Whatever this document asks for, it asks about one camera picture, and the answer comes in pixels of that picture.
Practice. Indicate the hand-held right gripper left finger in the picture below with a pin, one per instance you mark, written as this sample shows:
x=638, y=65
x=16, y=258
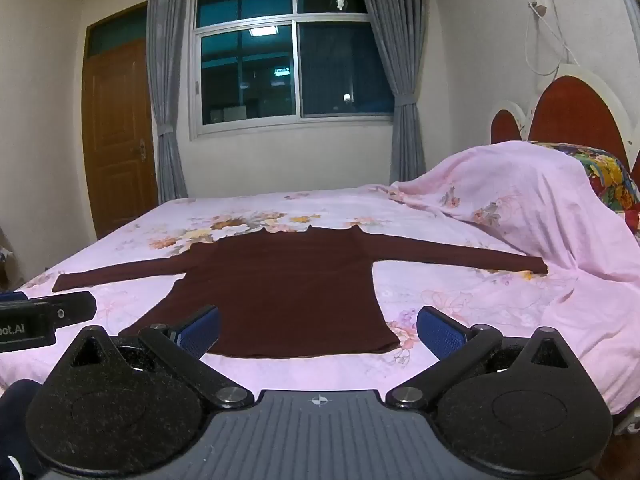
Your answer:
x=200, y=332

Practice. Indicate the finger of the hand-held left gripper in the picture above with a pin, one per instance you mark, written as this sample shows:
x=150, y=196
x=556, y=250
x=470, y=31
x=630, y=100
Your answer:
x=12, y=296
x=70, y=309

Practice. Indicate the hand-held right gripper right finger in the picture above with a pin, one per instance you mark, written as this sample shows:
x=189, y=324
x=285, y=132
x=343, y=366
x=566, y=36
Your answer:
x=440, y=332

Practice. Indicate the maroon long-sleeved sweater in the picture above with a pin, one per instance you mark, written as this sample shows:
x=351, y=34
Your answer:
x=290, y=290

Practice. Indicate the pink floral bed sheet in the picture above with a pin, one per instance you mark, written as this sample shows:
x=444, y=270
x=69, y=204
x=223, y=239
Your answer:
x=440, y=285

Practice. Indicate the person's dark blue clothing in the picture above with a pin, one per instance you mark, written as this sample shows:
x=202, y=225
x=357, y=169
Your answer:
x=17, y=425

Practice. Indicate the pink blanket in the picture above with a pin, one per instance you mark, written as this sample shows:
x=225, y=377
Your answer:
x=525, y=185

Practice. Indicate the brown wooden door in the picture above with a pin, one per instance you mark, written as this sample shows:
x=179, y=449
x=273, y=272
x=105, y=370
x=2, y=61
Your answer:
x=117, y=135

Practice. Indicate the grey curtain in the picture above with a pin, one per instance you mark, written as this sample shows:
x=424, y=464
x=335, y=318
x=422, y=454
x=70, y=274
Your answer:
x=167, y=110
x=405, y=60

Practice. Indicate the colourful floral pillow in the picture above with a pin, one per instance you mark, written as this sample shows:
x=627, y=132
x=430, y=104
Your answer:
x=607, y=175

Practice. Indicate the sliding glass window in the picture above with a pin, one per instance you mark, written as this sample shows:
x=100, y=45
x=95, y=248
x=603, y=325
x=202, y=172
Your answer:
x=250, y=80

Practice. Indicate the red and white headboard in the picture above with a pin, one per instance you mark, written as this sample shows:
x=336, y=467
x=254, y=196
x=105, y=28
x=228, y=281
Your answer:
x=575, y=110

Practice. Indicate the white wall socket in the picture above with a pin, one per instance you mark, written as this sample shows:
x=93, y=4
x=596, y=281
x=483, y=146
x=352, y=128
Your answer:
x=536, y=2

